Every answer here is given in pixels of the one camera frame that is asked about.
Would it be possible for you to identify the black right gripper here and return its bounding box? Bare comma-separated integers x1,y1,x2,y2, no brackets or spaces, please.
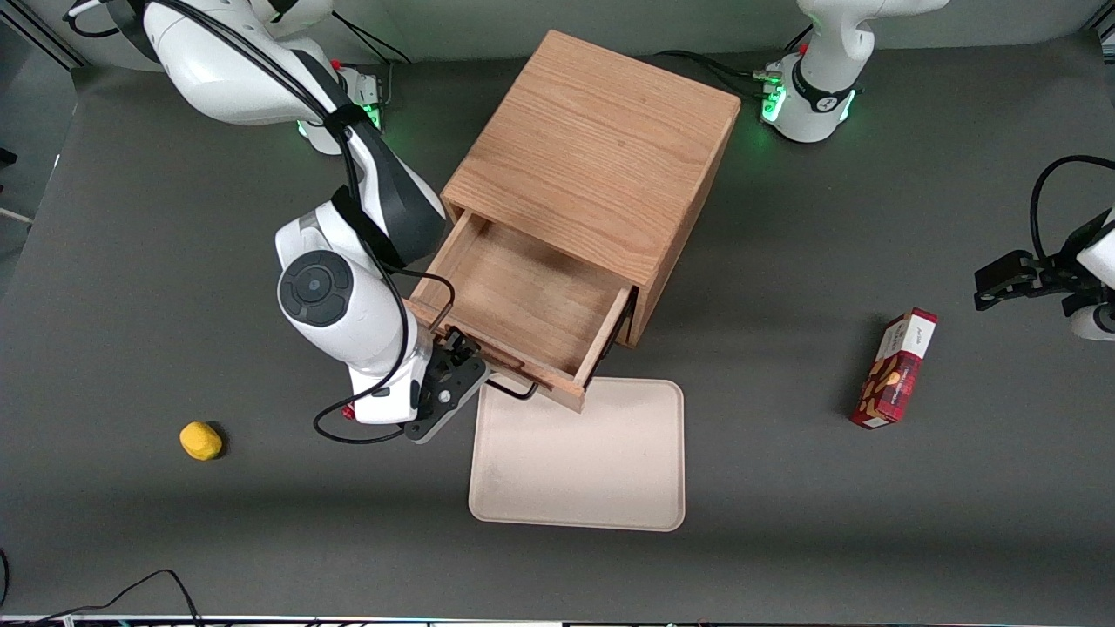
403,327,490,446

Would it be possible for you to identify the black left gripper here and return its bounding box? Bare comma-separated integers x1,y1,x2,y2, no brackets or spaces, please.
974,209,1115,317

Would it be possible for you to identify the black wire drawer handle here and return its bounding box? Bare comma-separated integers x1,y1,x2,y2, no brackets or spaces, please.
427,277,543,402

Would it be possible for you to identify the wooden drawer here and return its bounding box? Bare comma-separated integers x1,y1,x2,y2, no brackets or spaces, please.
405,209,633,415

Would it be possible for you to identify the wooden drawer cabinet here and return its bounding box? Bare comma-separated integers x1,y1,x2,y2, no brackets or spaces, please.
441,29,742,349

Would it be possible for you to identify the beige plastic tray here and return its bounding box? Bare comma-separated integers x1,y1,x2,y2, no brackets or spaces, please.
468,376,686,533

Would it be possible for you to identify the red plaid cookie box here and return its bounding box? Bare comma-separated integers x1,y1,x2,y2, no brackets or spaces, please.
849,307,939,429

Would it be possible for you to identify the yellow lemon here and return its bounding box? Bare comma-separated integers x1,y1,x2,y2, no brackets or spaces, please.
179,421,224,462

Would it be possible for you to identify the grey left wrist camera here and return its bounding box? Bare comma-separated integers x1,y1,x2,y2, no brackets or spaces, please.
1069,300,1115,342

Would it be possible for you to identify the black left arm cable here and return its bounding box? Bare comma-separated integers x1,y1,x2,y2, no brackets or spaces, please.
1029,154,1115,262

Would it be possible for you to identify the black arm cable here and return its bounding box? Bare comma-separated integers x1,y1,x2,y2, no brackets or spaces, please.
63,0,456,446
1029,154,1115,262

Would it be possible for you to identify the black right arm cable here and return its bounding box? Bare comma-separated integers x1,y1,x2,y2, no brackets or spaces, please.
63,0,456,446

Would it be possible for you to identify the black right base cable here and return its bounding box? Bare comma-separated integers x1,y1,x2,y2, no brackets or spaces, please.
328,16,415,110

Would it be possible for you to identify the black base cable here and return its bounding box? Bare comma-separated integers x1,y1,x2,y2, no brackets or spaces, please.
328,16,415,110
653,24,815,98

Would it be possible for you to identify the black cable at table edge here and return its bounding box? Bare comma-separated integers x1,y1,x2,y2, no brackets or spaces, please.
0,549,204,627

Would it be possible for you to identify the black left base cable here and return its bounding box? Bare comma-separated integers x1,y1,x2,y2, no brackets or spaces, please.
653,24,815,98

